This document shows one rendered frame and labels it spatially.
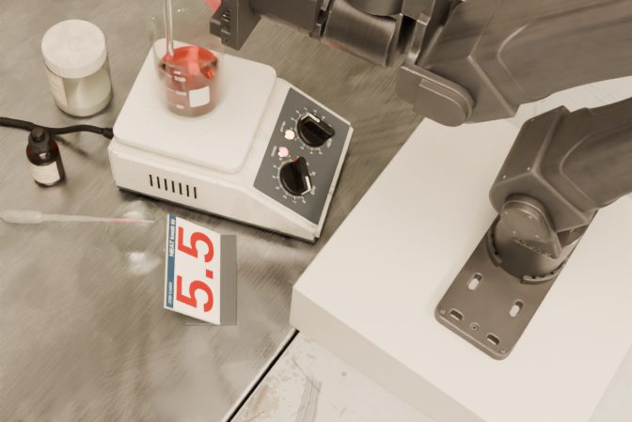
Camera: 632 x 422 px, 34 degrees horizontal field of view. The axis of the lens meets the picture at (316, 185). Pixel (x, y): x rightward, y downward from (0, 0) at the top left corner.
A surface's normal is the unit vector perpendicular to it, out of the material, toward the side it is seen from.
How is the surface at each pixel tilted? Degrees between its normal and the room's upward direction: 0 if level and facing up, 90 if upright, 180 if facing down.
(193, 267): 40
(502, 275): 4
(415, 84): 92
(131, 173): 90
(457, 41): 46
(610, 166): 86
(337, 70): 0
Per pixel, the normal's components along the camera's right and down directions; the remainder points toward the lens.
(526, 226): -0.46, 0.76
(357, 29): -0.32, 0.36
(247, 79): 0.07, -0.53
